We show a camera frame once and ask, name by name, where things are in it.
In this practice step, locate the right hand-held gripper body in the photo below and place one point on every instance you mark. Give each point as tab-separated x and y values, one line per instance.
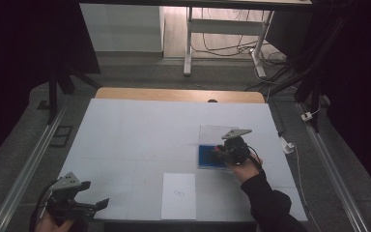
238	151

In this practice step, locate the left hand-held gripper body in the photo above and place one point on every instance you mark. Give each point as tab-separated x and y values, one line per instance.
66	199

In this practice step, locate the red stamp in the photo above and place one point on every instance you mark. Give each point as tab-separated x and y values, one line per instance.
218	148

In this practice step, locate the blue ink pad clear box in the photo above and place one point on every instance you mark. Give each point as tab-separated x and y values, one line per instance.
207	158

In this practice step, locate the person's right hand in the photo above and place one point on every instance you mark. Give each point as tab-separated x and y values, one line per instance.
246	170

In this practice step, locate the person's left hand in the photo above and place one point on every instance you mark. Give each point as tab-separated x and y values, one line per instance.
50	225

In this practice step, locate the white power adapter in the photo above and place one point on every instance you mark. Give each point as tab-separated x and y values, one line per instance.
287	146

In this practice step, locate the white paper sheet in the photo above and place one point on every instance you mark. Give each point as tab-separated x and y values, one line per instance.
178	199

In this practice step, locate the white table cover sheet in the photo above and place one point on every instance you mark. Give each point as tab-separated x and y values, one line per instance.
135	138

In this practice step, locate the white plug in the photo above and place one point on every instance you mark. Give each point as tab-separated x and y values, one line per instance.
306	116

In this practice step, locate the wooden table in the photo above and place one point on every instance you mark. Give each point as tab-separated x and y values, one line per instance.
161	95

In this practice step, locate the black tripod stand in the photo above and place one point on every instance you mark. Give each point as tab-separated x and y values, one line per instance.
53	93

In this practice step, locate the dark curtain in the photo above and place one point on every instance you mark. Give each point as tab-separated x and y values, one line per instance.
360	80
13	48

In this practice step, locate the white cabinet panel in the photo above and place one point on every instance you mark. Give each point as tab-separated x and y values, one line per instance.
122	29

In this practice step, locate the metal floor rail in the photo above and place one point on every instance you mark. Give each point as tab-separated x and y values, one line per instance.
29	167
331	167

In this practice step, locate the white metal desk frame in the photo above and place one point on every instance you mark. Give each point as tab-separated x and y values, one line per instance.
225	27

